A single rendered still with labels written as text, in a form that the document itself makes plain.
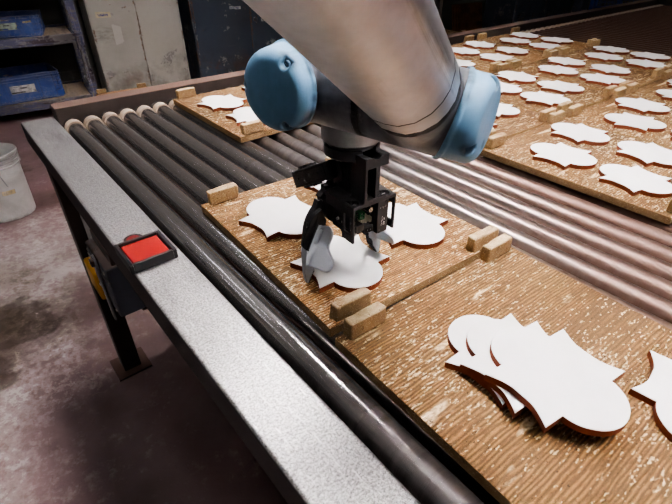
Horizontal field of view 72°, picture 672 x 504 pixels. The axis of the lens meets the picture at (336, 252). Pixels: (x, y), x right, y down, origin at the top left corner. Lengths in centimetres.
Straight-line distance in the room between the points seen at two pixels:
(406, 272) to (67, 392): 151
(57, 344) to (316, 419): 174
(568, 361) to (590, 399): 5
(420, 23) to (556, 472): 41
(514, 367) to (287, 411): 25
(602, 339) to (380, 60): 50
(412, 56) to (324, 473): 39
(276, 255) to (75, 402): 132
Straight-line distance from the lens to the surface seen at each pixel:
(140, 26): 508
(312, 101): 43
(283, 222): 80
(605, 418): 54
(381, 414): 54
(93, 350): 209
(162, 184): 105
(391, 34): 25
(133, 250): 82
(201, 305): 69
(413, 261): 73
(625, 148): 127
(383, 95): 29
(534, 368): 56
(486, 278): 72
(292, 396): 56
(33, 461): 184
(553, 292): 72
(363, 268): 69
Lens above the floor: 135
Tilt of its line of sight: 35 degrees down
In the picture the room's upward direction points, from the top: straight up
